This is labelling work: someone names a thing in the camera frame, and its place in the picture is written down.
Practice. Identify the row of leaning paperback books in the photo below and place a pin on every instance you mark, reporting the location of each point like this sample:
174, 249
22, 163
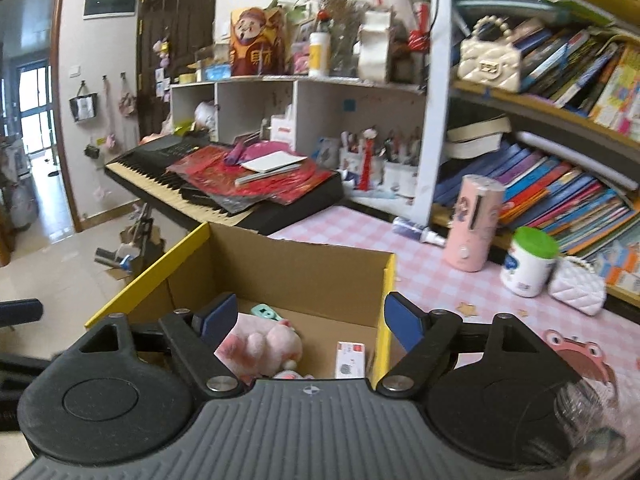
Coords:
585, 70

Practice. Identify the white pen cup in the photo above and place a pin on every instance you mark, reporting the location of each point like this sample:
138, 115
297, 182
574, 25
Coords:
350, 165
379, 172
402, 177

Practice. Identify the red paper decoration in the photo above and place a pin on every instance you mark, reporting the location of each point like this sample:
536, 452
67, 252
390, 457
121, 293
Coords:
419, 27

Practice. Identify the clear crinkled plastic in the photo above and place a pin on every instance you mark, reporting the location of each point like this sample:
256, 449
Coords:
600, 430

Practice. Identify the dark wooden door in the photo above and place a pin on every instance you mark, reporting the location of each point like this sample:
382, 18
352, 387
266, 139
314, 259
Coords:
175, 10

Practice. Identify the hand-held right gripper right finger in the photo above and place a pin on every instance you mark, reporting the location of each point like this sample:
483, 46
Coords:
405, 325

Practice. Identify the red wrapped paper decorations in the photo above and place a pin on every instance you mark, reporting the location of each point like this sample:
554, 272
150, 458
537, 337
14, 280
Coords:
280, 185

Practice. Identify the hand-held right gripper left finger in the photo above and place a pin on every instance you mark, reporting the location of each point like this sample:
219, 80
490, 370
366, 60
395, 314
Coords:
220, 320

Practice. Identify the pink plush charm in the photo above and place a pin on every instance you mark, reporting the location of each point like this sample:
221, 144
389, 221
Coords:
161, 47

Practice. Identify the row of blue purple books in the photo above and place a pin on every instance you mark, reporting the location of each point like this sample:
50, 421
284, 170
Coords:
550, 195

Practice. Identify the white plastic bag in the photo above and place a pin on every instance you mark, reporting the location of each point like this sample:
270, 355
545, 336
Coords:
205, 115

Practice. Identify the pink plush toy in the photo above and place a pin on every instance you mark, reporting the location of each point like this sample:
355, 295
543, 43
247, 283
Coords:
265, 345

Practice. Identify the pink hanging bag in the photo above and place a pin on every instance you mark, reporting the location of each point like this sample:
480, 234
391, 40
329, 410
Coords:
127, 102

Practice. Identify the paper notes on door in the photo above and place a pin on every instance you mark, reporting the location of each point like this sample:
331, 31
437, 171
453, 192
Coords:
162, 82

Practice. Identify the white red carton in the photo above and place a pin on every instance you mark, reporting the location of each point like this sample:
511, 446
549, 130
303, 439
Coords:
281, 132

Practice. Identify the white red small box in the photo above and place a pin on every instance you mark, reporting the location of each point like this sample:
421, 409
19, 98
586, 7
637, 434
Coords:
350, 360

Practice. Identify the white notebook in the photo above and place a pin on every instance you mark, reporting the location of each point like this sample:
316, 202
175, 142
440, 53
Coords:
272, 162

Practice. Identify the red tassel ornament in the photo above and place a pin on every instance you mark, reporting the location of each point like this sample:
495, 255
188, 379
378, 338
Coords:
368, 165

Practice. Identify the pink round fabric item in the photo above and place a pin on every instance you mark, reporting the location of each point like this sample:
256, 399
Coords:
270, 147

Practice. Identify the white cubby shelf unit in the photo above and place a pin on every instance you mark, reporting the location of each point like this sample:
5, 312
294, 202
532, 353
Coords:
320, 110

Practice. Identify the yellow-edged cardboard box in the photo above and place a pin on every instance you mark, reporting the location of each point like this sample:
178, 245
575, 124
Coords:
300, 270

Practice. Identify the black electronic keyboard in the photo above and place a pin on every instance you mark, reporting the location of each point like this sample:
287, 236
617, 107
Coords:
160, 152

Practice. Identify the thick cream-paged book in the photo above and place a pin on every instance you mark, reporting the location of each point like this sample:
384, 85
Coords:
472, 149
480, 127

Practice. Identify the pink checked tablecloth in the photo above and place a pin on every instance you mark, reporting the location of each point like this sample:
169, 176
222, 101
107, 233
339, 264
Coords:
350, 230

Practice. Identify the glass jar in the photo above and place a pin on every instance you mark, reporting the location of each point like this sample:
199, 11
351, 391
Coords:
344, 57

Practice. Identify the white tote bag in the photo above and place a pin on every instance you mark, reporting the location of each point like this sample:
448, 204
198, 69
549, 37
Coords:
83, 107

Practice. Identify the teal small gadget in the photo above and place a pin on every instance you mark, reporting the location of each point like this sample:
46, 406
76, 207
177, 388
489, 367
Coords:
265, 312

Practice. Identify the wooden door frame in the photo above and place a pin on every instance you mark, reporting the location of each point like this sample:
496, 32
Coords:
67, 110

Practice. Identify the yellow tape roll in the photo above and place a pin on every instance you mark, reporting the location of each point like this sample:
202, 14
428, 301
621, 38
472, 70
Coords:
187, 78

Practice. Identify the blue packet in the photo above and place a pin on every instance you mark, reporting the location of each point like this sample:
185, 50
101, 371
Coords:
217, 72

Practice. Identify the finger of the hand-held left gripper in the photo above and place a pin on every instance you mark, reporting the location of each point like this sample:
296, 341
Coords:
25, 360
20, 310

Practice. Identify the black keyboard stand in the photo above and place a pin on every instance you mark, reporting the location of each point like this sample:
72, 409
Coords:
145, 235

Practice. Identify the white bottle yellow label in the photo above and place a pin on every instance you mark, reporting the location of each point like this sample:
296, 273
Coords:
319, 57

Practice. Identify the blue white tube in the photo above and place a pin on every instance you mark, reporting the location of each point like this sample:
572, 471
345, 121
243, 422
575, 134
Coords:
412, 230

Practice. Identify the white quilted purse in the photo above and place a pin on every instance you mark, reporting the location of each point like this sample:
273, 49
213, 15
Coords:
577, 287

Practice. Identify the purple small item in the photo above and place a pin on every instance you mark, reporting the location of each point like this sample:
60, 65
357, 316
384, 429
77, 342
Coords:
234, 154

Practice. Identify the cream ribbon roll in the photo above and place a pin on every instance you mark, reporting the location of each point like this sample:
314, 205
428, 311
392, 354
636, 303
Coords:
375, 50

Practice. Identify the white jar green lid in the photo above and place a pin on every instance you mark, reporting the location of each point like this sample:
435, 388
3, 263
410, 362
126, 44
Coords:
527, 270

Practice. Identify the pink cylinder bottle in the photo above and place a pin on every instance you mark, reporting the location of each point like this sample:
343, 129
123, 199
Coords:
472, 225

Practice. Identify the grey roll on floor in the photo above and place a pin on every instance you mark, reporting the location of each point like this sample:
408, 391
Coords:
107, 257

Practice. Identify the grey rolled tube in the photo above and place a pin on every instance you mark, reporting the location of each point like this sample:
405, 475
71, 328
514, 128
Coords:
565, 152

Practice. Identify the bunch of pens and brushes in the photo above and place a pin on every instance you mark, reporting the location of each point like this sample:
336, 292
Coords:
395, 145

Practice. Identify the wooden bookcase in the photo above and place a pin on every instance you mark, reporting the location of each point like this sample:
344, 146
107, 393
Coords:
550, 110

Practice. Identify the grey thin book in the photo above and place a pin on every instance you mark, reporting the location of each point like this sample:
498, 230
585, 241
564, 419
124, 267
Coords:
260, 177

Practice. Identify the dark wall panel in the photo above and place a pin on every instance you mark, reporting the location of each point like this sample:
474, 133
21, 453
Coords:
110, 5

